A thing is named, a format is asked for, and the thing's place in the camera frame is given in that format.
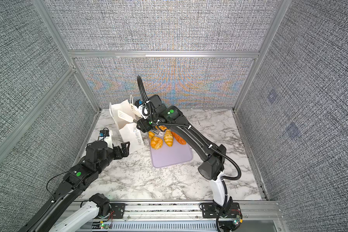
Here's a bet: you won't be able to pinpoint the white paper bag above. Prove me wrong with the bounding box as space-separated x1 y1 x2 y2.
109 100 145 153

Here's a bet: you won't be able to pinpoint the steel tongs white tips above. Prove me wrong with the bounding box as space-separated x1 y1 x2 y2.
117 103 165 137

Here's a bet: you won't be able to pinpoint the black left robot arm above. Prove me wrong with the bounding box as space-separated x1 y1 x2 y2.
20 140 130 232

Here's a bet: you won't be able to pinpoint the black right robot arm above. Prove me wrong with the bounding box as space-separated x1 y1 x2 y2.
134 95 241 207

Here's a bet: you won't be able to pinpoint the striped bread centre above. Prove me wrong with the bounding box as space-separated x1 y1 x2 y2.
163 130 174 147

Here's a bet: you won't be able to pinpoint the striped croissant top left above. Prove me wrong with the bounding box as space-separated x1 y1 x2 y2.
148 131 155 140

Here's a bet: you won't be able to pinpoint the round orange knotted bun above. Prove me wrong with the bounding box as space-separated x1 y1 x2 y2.
150 136 163 150

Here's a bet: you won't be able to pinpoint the red-brown glazed croissant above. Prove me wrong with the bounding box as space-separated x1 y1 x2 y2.
172 132 187 145

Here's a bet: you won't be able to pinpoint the lilac plastic tray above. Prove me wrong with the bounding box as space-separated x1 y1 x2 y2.
149 132 193 168

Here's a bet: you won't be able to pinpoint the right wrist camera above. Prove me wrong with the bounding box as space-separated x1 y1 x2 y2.
134 100 151 119

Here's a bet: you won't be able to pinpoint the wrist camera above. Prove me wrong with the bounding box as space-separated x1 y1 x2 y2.
134 100 151 119
98 128 113 148

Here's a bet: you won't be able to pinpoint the sugared ring donut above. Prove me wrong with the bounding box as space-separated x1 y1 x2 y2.
159 125 167 131

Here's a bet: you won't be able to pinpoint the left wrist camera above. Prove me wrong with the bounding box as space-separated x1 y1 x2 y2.
98 128 113 148

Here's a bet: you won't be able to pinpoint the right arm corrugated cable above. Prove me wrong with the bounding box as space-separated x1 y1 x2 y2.
137 75 242 232

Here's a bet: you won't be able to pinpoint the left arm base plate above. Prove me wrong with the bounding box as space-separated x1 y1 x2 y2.
97 203 126 219

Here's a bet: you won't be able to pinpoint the aluminium front rail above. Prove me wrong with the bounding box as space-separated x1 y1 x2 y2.
37 200 288 232

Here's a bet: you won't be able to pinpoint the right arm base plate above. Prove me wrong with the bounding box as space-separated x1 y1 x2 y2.
201 202 243 218

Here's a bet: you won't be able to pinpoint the aluminium cage frame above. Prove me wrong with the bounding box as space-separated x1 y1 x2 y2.
0 1 291 165

